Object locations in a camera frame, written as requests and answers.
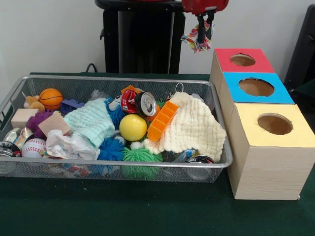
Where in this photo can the green spiky ball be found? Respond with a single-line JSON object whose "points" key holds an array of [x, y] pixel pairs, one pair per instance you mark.
{"points": [[140, 156]]}

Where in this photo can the blue spiky ball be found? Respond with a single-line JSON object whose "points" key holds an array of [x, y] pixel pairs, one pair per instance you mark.
{"points": [[110, 150]]}

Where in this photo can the dark green tablecloth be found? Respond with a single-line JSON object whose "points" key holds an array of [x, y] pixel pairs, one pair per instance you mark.
{"points": [[123, 211]]}

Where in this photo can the multicoloured patterned cloth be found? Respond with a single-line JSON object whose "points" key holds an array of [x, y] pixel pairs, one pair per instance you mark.
{"points": [[194, 43]]}

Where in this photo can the cream knitted cloth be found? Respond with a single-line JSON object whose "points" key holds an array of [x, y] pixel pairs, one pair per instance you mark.
{"points": [[192, 127]]}

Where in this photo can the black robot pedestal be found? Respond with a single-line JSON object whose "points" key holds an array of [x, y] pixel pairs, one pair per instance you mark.
{"points": [[147, 37]]}

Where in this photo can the mint knitted cloth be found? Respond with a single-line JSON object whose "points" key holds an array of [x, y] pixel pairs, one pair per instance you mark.
{"points": [[91, 120]]}

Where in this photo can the orange plastic brick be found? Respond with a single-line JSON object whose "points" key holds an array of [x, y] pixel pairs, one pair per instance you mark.
{"points": [[160, 123]]}

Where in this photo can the orange basketball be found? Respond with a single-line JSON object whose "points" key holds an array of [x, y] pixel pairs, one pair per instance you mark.
{"points": [[50, 98]]}

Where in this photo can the black drinks can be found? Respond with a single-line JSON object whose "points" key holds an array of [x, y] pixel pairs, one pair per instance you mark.
{"points": [[145, 105]]}

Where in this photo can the white baseball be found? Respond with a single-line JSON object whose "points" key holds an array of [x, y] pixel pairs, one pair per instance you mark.
{"points": [[33, 147]]}

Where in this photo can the wooden box with three holes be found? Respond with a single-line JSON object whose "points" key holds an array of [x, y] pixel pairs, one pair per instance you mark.
{"points": [[268, 172]]}

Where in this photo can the black chair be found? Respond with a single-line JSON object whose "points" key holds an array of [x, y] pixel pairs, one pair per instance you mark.
{"points": [[305, 49]]}

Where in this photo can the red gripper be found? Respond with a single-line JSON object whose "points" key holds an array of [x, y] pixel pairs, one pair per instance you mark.
{"points": [[204, 5]]}

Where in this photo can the green covered side table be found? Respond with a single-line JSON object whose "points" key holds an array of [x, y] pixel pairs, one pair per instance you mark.
{"points": [[307, 91]]}

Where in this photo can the yellow ball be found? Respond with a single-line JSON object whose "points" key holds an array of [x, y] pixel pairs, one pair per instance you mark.
{"points": [[133, 127]]}

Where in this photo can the white crumpled paper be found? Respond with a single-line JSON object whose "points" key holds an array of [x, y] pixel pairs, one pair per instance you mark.
{"points": [[71, 146]]}

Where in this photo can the shallow mesh bin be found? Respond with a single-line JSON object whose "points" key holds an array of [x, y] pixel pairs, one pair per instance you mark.
{"points": [[147, 172]]}

